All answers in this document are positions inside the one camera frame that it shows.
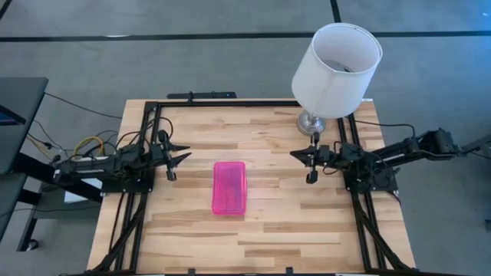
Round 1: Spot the clear supply box pink lid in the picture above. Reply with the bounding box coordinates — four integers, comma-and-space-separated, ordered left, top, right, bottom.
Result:
211, 160, 248, 216

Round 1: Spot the white box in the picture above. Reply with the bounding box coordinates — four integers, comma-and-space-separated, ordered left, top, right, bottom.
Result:
64, 156, 110, 204

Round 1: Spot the black bar device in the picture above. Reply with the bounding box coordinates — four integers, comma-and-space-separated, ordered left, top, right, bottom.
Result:
166, 90, 238, 100

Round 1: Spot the black stand leg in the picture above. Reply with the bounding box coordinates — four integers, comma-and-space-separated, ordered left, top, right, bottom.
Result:
460, 133, 491, 160

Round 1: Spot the grey desk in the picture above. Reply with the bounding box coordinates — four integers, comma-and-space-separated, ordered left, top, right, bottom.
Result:
0, 76, 104, 252

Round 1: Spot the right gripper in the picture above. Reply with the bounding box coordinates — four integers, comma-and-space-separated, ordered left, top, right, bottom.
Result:
288, 131, 335, 185

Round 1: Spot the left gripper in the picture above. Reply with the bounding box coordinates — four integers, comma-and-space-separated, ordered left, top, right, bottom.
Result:
149, 129, 193, 182

